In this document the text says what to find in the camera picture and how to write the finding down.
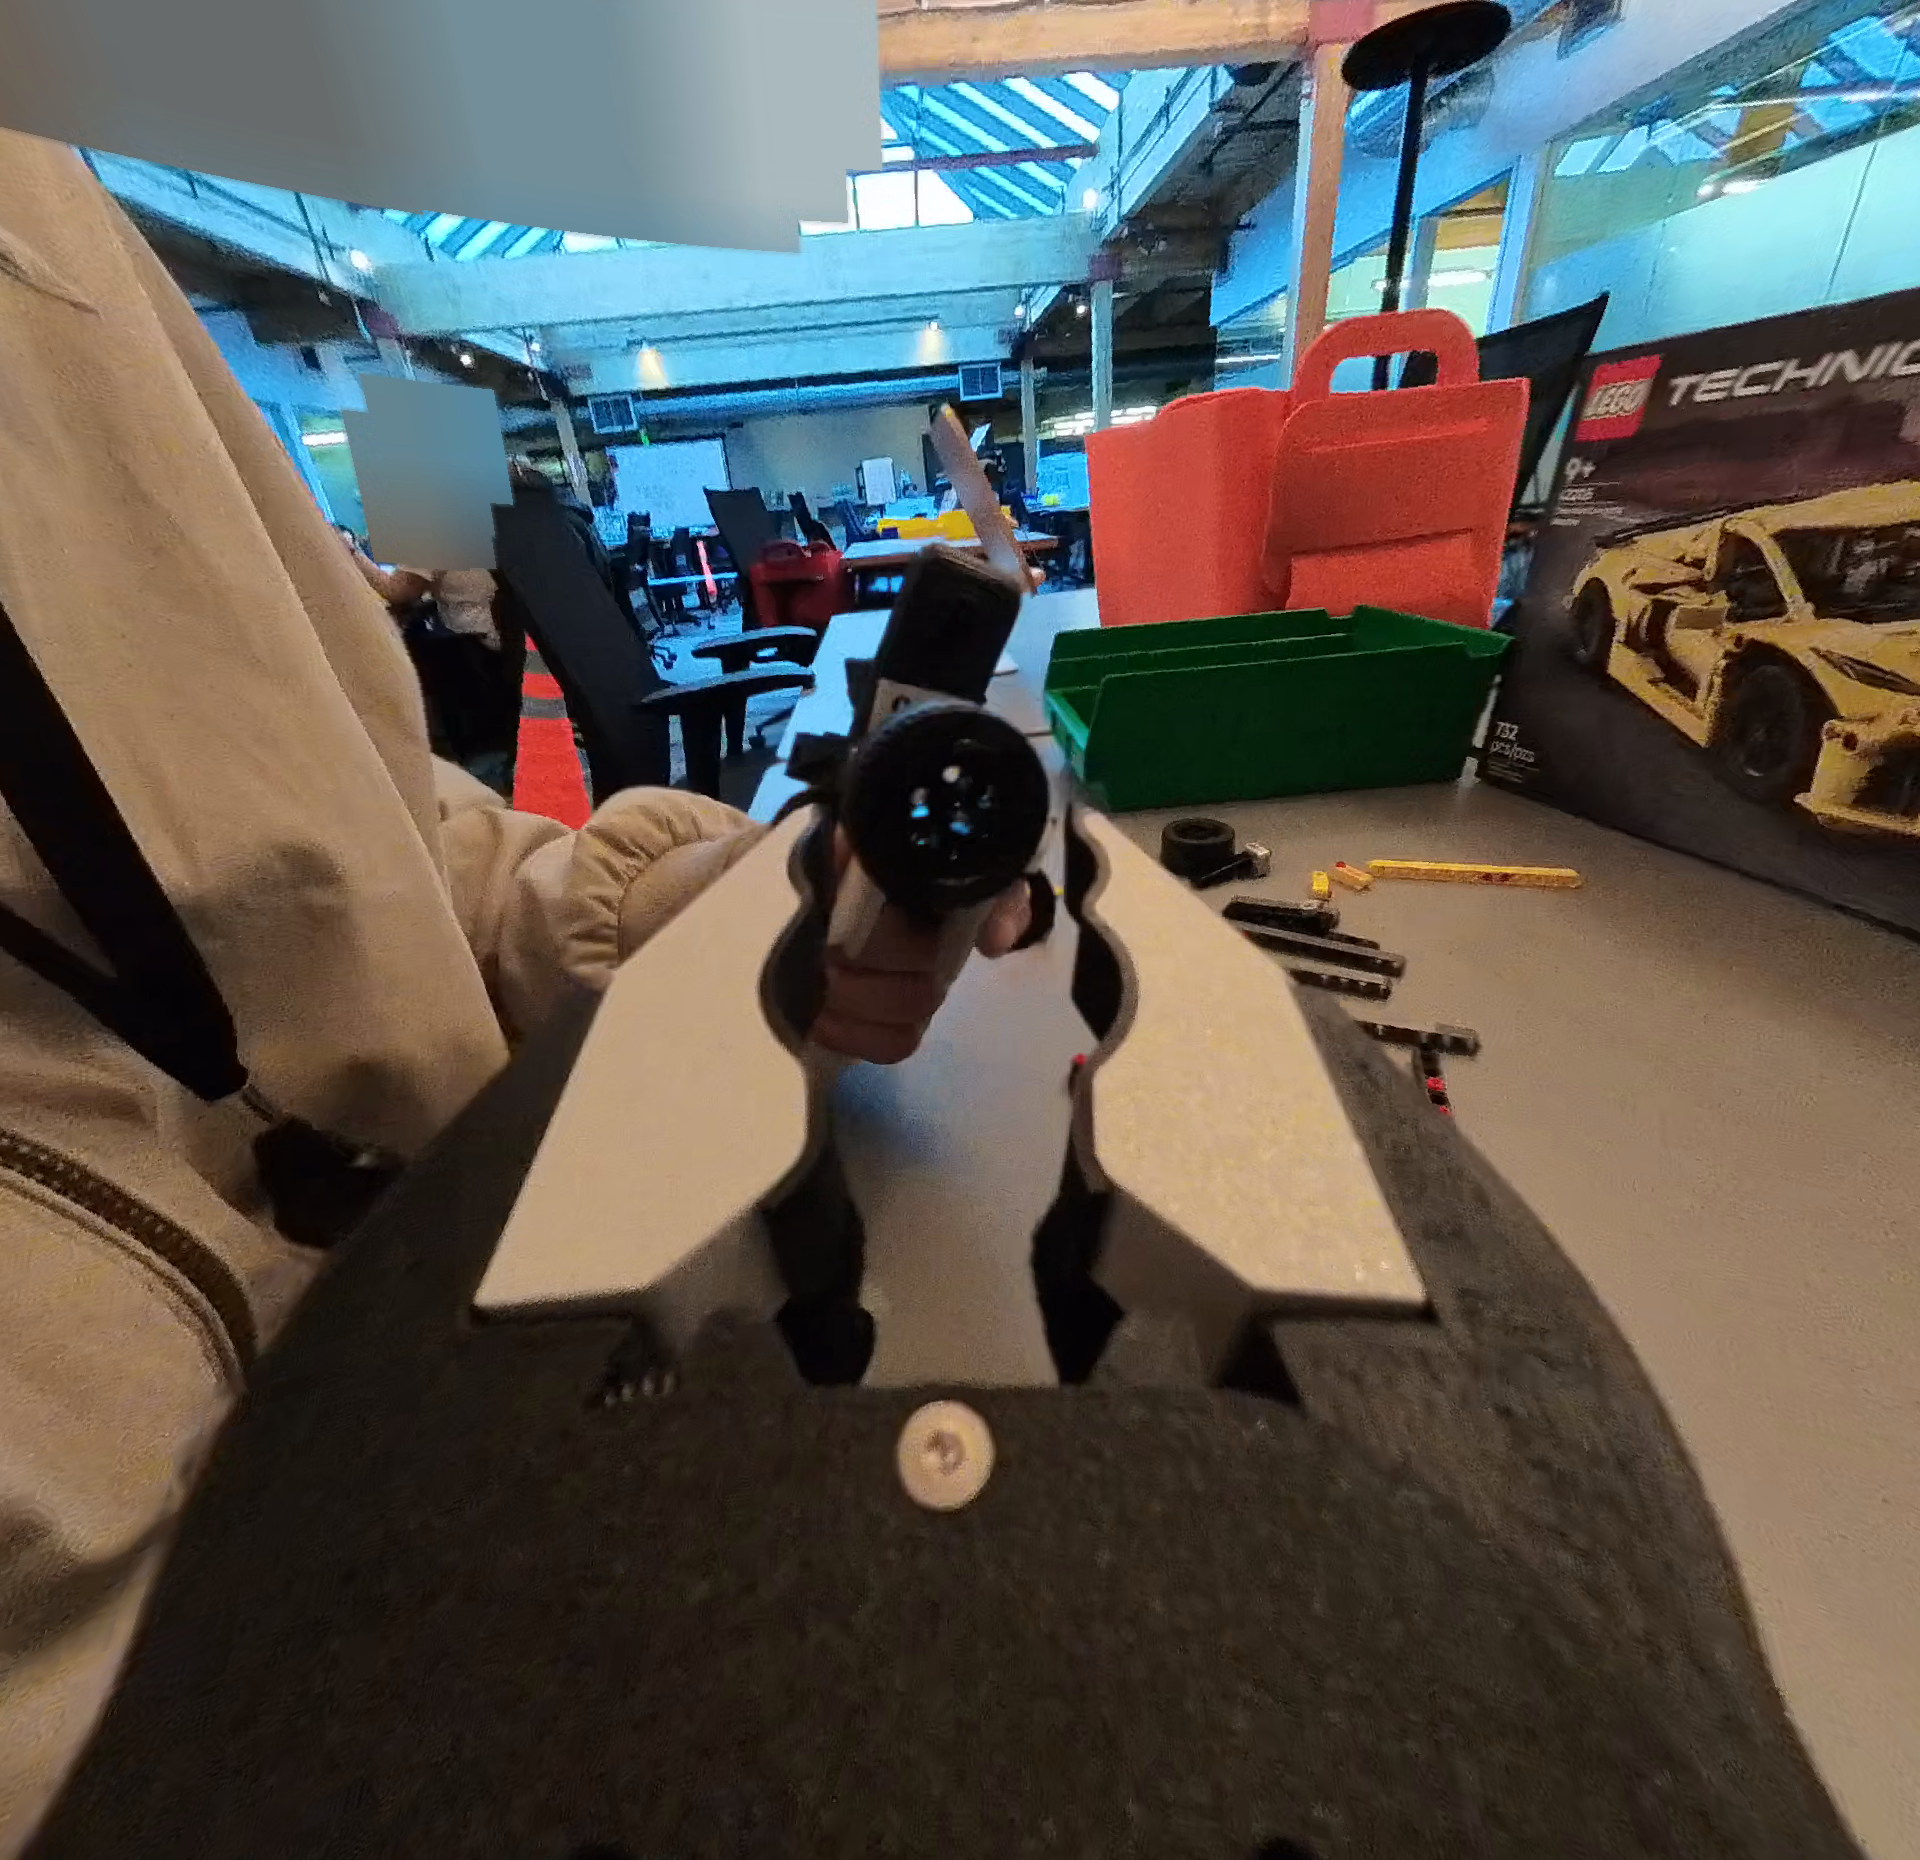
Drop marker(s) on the red black floor mat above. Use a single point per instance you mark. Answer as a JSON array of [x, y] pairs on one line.
[[553, 745]]

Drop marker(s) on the green storage bin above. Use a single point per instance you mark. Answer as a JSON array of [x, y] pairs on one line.
[[1277, 736]]

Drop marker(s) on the red office chair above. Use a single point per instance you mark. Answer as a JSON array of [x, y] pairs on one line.
[[789, 585]]

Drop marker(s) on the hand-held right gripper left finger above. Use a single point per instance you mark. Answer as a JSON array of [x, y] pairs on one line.
[[659, 1140]]

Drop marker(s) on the person's beige jacket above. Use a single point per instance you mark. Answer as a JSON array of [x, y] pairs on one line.
[[221, 690]]

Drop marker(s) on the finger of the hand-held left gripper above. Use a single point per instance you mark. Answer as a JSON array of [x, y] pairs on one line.
[[858, 906]]

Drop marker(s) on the black beam two red pins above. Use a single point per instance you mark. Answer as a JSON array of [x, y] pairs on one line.
[[1434, 1083]]

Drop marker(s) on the black jacket zipper pull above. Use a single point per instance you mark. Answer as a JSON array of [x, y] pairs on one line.
[[320, 1171]]

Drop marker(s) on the short grey beam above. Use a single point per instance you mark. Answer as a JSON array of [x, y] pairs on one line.
[[1423, 1040]]

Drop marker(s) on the grey white small brick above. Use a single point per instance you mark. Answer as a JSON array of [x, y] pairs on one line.
[[1252, 858]]

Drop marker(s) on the black double toy beam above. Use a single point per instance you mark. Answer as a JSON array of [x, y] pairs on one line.
[[1280, 909]]

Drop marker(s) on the wooden desk lamp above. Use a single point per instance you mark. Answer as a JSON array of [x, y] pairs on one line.
[[974, 493]]

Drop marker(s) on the long yellow toy beam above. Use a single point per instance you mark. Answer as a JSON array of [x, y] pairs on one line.
[[1478, 878]]

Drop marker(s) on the person's left hand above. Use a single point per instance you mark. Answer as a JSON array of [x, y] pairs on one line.
[[888, 1009]]

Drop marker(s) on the white board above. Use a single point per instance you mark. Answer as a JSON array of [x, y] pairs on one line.
[[662, 489]]

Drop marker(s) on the dark grey long toy beam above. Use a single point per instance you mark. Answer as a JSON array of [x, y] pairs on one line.
[[1338, 985]]

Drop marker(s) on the person's left forearm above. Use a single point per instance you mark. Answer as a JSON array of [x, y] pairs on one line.
[[601, 886]]

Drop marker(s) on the red plastic tote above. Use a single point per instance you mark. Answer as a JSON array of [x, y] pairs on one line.
[[1171, 509]]

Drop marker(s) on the black pole round head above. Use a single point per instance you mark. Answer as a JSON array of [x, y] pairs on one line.
[[1411, 164]]

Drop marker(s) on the dark toy car box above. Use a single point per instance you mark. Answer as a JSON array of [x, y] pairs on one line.
[[1725, 610]]

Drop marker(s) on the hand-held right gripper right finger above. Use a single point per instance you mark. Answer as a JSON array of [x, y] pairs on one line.
[[1248, 1140]]

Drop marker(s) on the grey desk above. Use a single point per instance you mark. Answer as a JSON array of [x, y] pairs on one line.
[[1652, 1215]]

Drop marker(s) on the black office chair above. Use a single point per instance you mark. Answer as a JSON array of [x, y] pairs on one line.
[[742, 533]]

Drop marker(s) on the black toy wheel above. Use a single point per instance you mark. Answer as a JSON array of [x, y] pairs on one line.
[[945, 770], [1197, 845]]

